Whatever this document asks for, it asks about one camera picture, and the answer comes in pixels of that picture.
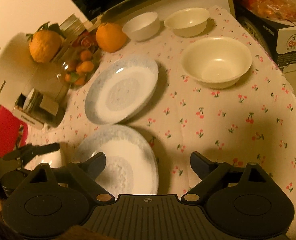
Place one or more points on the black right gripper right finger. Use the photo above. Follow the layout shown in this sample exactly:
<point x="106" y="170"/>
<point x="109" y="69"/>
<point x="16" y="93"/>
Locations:
<point x="211" y="175"/>

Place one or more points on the large cream bowl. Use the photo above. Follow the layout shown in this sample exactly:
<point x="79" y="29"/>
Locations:
<point x="216" y="62"/>

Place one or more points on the plain white plate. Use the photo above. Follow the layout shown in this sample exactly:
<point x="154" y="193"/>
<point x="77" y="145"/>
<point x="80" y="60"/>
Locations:
<point x="54" y="159"/>

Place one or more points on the red stool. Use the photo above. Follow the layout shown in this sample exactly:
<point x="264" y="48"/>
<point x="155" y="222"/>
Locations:
<point x="11" y="130"/>

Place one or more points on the dark jar with metal lid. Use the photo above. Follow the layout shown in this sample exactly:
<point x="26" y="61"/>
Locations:
<point x="43" y="108"/>

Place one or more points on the stacked metal tins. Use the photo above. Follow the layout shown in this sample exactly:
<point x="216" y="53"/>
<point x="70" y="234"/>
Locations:
<point x="73" y="26"/>

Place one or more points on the small white bowl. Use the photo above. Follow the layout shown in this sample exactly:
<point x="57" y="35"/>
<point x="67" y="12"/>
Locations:
<point x="142" y="27"/>

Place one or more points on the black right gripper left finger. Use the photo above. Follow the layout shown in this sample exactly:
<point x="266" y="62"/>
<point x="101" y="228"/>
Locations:
<point x="84" y="175"/>

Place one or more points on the white kitchen appliance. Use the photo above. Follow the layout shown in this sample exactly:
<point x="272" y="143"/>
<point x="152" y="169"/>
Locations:
<point x="19" y="74"/>

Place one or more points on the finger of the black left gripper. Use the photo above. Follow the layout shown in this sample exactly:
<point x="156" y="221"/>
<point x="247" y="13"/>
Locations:
<point x="41" y="150"/>

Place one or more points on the black white cardboard box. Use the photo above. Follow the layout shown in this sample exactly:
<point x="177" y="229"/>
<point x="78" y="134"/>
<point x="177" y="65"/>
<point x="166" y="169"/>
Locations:
<point x="278" y="38"/>

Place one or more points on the medium cream bowl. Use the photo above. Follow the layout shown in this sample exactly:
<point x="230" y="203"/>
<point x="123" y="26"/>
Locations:
<point x="188" y="22"/>

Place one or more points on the white Changhong box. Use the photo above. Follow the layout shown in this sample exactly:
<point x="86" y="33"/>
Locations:
<point x="27" y="119"/>

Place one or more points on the glass jar with kumquats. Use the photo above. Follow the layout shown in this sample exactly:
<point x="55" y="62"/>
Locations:
<point x="79" y="60"/>

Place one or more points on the orange citrus on table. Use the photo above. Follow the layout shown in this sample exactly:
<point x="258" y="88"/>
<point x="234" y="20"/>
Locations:
<point x="110" y="37"/>

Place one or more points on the orange citrus on jar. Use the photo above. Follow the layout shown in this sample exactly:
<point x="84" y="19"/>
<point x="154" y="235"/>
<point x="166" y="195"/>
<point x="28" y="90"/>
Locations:
<point x="46" y="42"/>

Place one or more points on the blue patterned plate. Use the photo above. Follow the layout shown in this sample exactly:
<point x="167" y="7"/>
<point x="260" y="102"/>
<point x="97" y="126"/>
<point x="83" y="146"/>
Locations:
<point x="131" y="166"/>
<point x="122" y="90"/>

